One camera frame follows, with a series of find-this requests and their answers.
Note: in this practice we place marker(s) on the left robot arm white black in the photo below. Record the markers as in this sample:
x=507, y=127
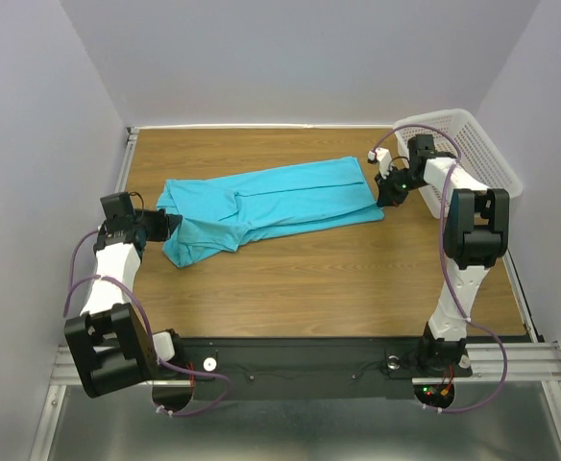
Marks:
x=111, y=341

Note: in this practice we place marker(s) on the right aluminium frame rail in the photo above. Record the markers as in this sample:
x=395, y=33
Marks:
x=521, y=299

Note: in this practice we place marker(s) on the front aluminium frame rail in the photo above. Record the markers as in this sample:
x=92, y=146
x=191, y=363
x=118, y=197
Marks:
x=526, y=362

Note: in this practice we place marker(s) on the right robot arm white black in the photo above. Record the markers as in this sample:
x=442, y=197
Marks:
x=473, y=236

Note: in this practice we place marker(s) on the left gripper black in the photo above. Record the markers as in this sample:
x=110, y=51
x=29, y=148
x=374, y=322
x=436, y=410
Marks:
x=163, y=226

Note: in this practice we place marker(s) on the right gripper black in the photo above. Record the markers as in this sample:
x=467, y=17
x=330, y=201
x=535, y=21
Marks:
x=386, y=193

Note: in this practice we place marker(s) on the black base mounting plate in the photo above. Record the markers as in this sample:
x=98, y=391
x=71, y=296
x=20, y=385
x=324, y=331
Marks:
x=314, y=368

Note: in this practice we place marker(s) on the turquoise t shirt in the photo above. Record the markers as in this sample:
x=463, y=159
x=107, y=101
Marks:
x=223, y=214

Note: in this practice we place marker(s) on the white plastic basket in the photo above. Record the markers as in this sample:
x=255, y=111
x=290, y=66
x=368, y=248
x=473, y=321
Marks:
x=480, y=156

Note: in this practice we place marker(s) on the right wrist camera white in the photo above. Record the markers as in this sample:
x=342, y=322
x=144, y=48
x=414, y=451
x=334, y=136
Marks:
x=382, y=157

